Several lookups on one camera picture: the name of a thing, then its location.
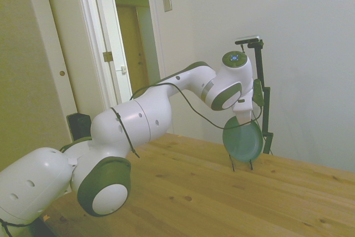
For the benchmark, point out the green round plate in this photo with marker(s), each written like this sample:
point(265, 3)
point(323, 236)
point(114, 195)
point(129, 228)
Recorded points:
point(242, 144)

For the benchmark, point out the black box by wall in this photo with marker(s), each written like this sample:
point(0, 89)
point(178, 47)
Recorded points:
point(79, 126)

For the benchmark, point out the brown wooden door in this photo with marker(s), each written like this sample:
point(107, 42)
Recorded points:
point(130, 48)

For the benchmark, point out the white open door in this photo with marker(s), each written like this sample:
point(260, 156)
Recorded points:
point(117, 40)

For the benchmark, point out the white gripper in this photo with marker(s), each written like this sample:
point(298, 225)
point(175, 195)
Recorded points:
point(245, 112)

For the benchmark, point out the black clamp bracket bar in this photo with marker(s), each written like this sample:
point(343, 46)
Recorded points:
point(267, 115)

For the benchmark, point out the door latch plate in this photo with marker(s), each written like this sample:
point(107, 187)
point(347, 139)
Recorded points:
point(124, 69)

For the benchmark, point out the grey camera on stand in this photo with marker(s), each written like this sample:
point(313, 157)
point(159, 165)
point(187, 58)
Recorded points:
point(247, 40)

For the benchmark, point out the round brass finger pull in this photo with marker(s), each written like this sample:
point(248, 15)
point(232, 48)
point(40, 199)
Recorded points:
point(62, 73)

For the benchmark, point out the cream sliding door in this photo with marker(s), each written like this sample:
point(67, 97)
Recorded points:
point(63, 26)

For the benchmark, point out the metal wall switch plate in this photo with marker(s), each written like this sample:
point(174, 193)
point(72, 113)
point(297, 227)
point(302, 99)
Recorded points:
point(167, 2)

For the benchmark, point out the small orange scrap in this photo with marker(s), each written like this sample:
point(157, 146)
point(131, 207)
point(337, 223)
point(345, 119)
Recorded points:
point(46, 217)

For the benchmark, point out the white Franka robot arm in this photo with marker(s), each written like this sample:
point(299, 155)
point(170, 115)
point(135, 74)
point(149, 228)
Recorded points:
point(144, 120)

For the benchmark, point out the brass door hinge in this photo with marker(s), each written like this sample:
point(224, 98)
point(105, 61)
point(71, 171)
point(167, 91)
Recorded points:
point(107, 57)

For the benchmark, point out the dark wrist camera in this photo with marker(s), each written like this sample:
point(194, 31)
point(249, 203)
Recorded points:
point(258, 92)

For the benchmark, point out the white door frame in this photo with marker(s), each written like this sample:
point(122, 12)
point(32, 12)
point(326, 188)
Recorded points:
point(94, 26)

